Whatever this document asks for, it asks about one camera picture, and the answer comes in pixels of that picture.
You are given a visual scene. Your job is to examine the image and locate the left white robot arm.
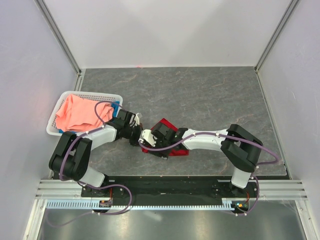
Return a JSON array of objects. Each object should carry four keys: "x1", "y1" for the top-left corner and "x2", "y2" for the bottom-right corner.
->
[{"x1": 48, "y1": 109, "x2": 143, "y2": 197}]

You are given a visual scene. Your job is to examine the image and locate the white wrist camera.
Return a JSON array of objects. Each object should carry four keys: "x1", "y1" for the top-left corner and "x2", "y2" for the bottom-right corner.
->
[
  {"x1": 129, "y1": 112, "x2": 142, "y2": 127},
  {"x1": 138, "y1": 129, "x2": 158, "y2": 147}
]

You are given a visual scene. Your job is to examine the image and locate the white plastic basket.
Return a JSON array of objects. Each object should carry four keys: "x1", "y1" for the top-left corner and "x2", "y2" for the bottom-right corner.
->
[{"x1": 46, "y1": 91, "x2": 123, "y2": 136}]

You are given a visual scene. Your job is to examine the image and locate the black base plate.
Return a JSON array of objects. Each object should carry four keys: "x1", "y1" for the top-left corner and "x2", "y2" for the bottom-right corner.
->
[{"x1": 81, "y1": 176, "x2": 258, "y2": 205}]

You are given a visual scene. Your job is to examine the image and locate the pink cloth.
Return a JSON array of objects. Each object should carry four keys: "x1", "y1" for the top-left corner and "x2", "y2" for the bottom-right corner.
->
[{"x1": 54, "y1": 93, "x2": 115, "y2": 133}]

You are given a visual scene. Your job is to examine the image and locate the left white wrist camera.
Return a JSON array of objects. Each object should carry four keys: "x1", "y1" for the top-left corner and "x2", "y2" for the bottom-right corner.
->
[{"x1": 129, "y1": 112, "x2": 142, "y2": 127}]

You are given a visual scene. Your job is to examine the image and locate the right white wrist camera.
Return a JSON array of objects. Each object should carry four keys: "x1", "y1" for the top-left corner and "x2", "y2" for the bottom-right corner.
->
[{"x1": 138, "y1": 129, "x2": 158, "y2": 147}]

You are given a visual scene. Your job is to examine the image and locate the blue cloth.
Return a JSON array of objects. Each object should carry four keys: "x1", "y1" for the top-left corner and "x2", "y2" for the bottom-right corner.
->
[{"x1": 57, "y1": 100, "x2": 121, "y2": 135}]

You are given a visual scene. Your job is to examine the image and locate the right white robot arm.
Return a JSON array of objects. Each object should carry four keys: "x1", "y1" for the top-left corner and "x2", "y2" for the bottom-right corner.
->
[{"x1": 144, "y1": 123, "x2": 263, "y2": 197}]

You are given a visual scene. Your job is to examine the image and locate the slotted cable duct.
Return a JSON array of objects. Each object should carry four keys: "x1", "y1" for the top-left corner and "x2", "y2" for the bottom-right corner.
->
[{"x1": 46, "y1": 199, "x2": 245, "y2": 211}]

